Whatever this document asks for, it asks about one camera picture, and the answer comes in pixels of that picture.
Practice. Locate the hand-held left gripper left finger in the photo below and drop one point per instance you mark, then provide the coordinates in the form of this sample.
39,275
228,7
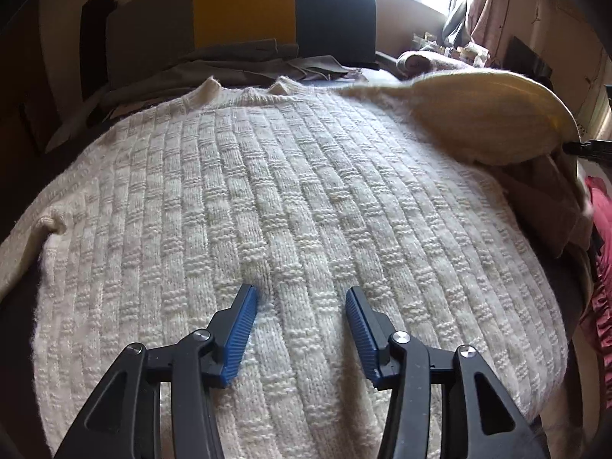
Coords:
239,334

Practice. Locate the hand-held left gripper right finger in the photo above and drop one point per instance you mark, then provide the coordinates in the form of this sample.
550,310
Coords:
363,334

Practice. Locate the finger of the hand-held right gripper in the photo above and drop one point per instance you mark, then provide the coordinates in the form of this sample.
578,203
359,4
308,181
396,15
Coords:
590,148

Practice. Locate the cream knit sweater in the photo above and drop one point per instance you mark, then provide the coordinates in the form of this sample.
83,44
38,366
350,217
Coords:
296,191

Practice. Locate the brown cloth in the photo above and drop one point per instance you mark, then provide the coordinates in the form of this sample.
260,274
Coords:
545,201

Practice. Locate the red ruffled cloth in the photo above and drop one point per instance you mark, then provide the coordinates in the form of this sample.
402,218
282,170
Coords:
603,267

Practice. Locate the windowsill clutter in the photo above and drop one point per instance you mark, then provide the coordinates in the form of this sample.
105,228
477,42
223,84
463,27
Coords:
459,48

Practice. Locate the pink cloth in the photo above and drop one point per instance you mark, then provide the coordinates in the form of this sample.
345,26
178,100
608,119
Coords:
425,61

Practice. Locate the grey-brown cloth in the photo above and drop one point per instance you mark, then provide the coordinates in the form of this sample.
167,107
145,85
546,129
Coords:
229,62

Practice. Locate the grey yellow blue backrest cushion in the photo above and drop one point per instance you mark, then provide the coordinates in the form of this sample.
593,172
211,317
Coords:
239,9

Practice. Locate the black wall fixture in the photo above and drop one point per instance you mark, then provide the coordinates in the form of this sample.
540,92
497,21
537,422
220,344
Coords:
528,60

